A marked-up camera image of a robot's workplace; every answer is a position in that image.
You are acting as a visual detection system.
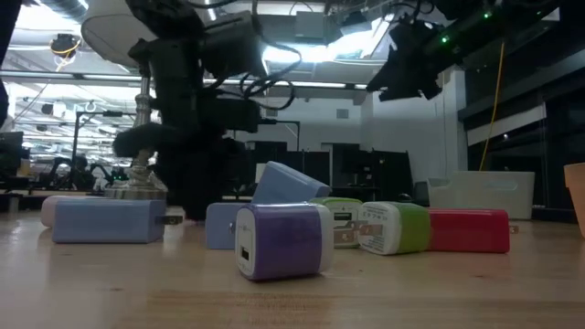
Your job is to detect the table lamp silver base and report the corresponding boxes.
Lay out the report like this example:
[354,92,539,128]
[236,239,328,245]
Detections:
[80,9,169,201]

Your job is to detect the black partition panels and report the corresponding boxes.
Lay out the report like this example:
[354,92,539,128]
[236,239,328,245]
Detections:
[246,140,415,202]

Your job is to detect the red wall charger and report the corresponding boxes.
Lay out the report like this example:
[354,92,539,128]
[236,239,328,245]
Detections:
[427,208,520,254]

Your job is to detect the green white USB charger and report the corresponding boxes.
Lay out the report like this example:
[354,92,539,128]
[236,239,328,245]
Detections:
[309,196,365,249]
[357,201,431,256]

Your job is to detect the black monitor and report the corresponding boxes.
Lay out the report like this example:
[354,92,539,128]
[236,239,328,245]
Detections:
[0,131,24,179]

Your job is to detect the round black ceiling device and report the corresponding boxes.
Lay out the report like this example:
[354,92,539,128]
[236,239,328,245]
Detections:
[48,32,82,60]

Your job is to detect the overhead light bar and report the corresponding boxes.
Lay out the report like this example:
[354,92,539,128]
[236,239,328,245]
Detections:
[0,70,371,91]

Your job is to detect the black gantry frame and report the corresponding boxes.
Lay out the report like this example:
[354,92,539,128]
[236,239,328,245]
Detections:
[260,118,302,152]

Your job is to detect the light blue wall charger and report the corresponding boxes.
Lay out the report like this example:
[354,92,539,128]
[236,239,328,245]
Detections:
[205,202,250,250]
[250,160,331,205]
[51,198,184,244]

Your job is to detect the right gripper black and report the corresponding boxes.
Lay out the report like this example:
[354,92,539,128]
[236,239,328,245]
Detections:
[365,16,458,102]

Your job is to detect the white plastic bin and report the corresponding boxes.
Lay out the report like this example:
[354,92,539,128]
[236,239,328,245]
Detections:
[427,170,536,220]

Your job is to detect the yellow hanging cable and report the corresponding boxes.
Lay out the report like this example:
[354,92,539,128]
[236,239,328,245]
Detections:
[478,40,506,173]

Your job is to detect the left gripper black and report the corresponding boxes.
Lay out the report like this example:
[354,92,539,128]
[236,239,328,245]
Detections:
[112,36,262,221]

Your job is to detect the purple white USB charger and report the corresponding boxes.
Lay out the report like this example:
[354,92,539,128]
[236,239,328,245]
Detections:
[234,202,335,281]

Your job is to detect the pink wall charger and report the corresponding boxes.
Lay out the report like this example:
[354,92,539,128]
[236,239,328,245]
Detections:
[39,195,109,228]

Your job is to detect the black camera stand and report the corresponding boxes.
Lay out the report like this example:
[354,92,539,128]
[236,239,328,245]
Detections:
[70,109,124,193]

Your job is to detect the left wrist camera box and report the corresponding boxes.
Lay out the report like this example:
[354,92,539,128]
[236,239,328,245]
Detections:
[200,11,269,79]

